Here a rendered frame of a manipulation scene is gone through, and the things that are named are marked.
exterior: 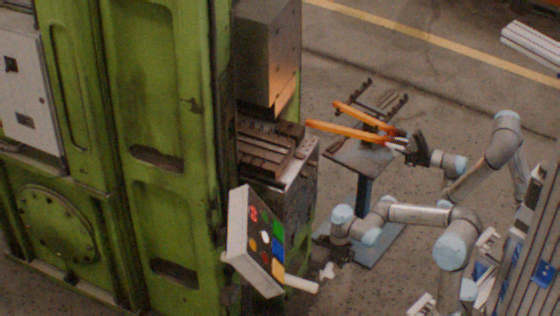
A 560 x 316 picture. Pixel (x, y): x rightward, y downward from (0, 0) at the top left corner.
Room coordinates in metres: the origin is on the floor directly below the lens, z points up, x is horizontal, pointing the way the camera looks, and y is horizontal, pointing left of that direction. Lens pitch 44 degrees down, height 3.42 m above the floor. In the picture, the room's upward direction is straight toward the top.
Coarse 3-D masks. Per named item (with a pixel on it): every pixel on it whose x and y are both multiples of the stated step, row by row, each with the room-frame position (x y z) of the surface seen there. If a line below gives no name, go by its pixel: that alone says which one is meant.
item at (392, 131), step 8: (336, 104) 2.93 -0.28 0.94; (344, 104) 2.93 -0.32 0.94; (352, 112) 2.87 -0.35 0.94; (360, 112) 2.87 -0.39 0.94; (368, 120) 2.82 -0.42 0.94; (376, 120) 2.82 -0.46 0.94; (384, 128) 2.77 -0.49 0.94; (392, 128) 2.75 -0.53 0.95; (392, 136) 2.74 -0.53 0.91; (400, 136) 2.72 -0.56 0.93
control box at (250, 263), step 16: (240, 192) 2.14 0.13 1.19; (240, 208) 2.05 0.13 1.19; (256, 208) 2.09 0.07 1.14; (240, 224) 1.97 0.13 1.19; (256, 224) 2.02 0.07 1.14; (272, 224) 2.10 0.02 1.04; (240, 240) 1.90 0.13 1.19; (256, 240) 1.94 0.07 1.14; (272, 240) 2.02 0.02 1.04; (240, 256) 1.83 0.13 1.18; (256, 256) 1.86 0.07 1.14; (272, 256) 1.94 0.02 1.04; (240, 272) 1.83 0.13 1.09; (256, 272) 1.83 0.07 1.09; (272, 272) 1.87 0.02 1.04; (256, 288) 1.83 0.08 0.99; (272, 288) 1.83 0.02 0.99
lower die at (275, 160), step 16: (240, 128) 2.71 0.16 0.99; (256, 128) 2.71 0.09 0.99; (240, 144) 2.61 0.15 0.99; (256, 144) 2.60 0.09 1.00; (288, 144) 2.61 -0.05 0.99; (240, 160) 2.52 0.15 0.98; (256, 160) 2.52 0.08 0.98; (272, 160) 2.51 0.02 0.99; (288, 160) 2.57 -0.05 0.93; (272, 176) 2.46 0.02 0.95
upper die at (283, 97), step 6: (294, 78) 2.62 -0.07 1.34; (288, 84) 2.57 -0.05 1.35; (294, 84) 2.62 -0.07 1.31; (282, 90) 2.52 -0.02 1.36; (288, 90) 2.57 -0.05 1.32; (294, 90) 2.62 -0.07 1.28; (282, 96) 2.51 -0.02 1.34; (288, 96) 2.57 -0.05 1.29; (240, 102) 2.51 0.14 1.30; (246, 102) 2.50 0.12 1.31; (276, 102) 2.46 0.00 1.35; (282, 102) 2.51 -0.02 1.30; (240, 108) 2.51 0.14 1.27; (246, 108) 2.50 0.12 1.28; (252, 108) 2.49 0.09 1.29; (258, 108) 2.48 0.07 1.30; (264, 108) 2.47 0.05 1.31; (270, 108) 2.46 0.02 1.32; (276, 108) 2.46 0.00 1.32; (282, 108) 2.52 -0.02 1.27; (264, 114) 2.47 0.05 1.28; (270, 114) 2.46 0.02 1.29; (276, 114) 2.46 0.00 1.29
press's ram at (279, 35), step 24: (240, 0) 2.57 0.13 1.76; (264, 0) 2.57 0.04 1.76; (288, 0) 2.57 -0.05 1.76; (240, 24) 2.45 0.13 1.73; (264, 24) 2.41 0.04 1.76; (288, 24) 2.56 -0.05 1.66; (240, 48) 2.46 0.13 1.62; (264, 48) 2.41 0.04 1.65; (288, 48) 2.56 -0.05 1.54; (240, 72) 2.46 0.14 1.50; (264, 72) 2.41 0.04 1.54; (288, 72) 2.57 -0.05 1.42; (240, 96) 2.46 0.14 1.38; (264, 96) 2.41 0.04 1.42
